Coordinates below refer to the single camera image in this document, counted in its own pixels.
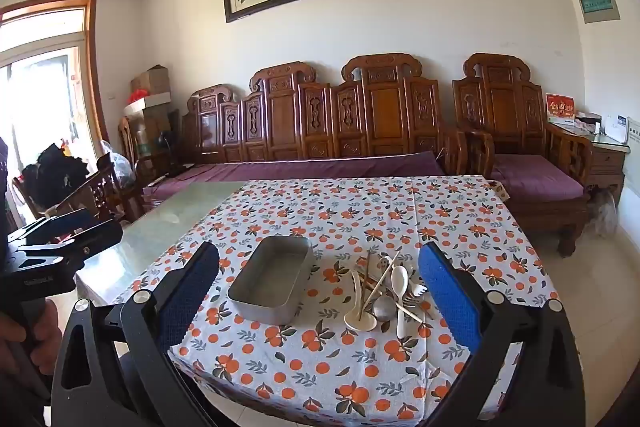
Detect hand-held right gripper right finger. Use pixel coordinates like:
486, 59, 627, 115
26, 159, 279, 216
417, 242, 587, 427

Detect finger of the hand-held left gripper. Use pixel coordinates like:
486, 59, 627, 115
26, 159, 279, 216
17, 219, 124, 272
7, 208, 99, 247

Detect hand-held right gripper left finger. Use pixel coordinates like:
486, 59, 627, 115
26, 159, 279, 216
50, 241, 221, 427

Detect metal fork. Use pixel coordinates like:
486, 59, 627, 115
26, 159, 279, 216
405, 297, 437, 321

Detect light bamboo chopstick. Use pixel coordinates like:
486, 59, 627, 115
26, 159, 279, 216
394, 302, 427, 322
360, 250, 401, 315

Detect white plastic spoon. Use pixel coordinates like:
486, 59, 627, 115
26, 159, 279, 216
391, 265, 410, 341

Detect metal spoon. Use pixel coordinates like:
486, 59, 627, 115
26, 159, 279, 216
372, 257, 399, 323

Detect brown chopstick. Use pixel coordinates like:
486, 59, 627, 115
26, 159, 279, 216
361, 250, 374, 303

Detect rectangular metal tray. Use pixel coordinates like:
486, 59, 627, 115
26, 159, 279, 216
227, 235, 316, 325

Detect person's left hand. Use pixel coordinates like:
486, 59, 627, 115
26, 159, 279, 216
0, 299, 64, 378

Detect dark wooden chair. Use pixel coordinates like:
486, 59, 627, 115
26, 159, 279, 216
12, 152, 146, 229

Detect black clothes pile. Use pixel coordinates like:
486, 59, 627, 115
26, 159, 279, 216
21, 143, 89, 208

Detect clear plastic bag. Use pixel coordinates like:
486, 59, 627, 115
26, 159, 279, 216
100, 139, 137, 188

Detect black desk lamp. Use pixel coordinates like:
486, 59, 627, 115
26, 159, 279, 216
157, 132, 197, 178

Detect stacked cartons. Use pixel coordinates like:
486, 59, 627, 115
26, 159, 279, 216
127, 109, 181, 158

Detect orange print tablecloth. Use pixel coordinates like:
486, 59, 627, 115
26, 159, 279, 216
107, 175, 558, 427

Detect white flat box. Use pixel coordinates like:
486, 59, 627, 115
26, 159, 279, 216
122, 93, 172, 116

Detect square purple seat cushion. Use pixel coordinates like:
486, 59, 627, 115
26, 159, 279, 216
491, 154, 586, 204

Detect brown cardboard box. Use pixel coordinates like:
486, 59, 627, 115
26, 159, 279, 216
131, 65, 172, 97

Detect long purple seat cushion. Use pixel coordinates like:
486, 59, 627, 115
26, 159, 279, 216
145, 151, 447, 204

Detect grey plastic bag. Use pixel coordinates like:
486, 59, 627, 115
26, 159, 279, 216
586, 188, 619, 239

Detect carved wooden armchair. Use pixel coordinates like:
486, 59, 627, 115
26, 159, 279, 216
451, 53, 597, 258

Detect wooden side table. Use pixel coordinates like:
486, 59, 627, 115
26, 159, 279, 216
549, 117, 632, 208

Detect carved wooden sofa bench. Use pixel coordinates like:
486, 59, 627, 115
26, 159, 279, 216
142, 53, 467, 208

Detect red desk card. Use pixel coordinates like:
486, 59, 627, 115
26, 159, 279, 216
545, 93, 577, 124

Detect white panel board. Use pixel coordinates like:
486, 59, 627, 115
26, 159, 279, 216
626, 117, 640, 204

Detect white box device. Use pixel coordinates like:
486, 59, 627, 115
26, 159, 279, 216
600, 114, 631, 144

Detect wooden door frame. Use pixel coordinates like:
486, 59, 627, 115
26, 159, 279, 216
0, 0, 109, 228

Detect grey wall panel box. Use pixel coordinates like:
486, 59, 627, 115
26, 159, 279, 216
575, 0, 622, 24

